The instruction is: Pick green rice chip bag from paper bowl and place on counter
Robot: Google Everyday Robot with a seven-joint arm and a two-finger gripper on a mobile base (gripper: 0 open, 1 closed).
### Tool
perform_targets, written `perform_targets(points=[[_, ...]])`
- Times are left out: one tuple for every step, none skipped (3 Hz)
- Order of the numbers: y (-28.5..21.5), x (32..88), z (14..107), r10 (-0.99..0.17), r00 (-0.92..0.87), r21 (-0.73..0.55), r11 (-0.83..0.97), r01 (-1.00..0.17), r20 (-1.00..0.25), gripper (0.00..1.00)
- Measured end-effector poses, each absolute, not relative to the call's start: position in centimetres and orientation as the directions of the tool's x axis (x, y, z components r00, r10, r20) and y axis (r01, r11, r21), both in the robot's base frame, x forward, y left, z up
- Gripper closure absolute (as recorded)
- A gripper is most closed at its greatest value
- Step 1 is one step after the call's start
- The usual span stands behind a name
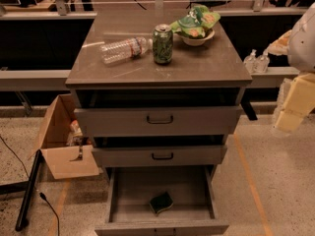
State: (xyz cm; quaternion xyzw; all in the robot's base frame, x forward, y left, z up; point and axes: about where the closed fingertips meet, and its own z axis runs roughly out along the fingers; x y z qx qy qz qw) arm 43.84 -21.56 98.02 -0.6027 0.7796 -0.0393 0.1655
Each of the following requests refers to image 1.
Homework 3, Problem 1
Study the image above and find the black floor cable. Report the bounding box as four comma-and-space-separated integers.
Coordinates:
0, 135, 61, 236

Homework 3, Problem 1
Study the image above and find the right clear sanitizer bottle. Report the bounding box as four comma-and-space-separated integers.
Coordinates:
255, 50, 270, 73

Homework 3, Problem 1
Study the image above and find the left clear sanitizer bottle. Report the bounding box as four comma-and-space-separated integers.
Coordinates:
243, 49, 256, 73

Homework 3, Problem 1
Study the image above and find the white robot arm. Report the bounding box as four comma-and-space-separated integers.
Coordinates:
274, 3, 315, 133

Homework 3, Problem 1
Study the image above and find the green soda can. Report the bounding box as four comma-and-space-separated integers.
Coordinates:
153, 24, 173, 65

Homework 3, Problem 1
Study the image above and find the middle grey drawer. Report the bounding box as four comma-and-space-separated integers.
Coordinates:
93, 146, 227, 167

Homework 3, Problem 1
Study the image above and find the green yellow sponge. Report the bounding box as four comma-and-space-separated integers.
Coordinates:
149, 192, 173, 216

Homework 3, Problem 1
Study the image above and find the white paper bowl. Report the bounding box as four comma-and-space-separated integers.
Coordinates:
180, 29, 215, 47

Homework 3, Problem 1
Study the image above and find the top grey drawer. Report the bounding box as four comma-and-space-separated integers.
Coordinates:
75, 106, 241, 137

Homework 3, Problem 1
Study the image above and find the clear plastic water bottle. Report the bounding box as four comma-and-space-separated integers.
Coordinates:
99, 36, 153, 64

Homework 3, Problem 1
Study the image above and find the bottom open grey drawer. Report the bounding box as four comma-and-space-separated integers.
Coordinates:
94, 166, 228, 236

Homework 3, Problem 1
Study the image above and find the clear sanitizer bottle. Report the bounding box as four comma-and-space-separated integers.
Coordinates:
243, 49, 256, 73
255, 50, 270, 73

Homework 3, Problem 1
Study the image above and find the open cardboard box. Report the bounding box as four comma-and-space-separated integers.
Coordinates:
31, 94, 99, 179

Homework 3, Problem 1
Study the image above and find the black flat bar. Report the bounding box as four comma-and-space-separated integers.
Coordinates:
15, 149, 42, 232

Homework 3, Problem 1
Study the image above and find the green rice chip bag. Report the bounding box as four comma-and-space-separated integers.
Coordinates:
170, 5, 221, 39

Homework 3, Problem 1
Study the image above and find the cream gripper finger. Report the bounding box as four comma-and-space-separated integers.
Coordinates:
274, 73, 315, 133

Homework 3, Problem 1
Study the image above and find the grey drawer cabinet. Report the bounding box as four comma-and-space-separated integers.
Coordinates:
64, 9, 253, 236

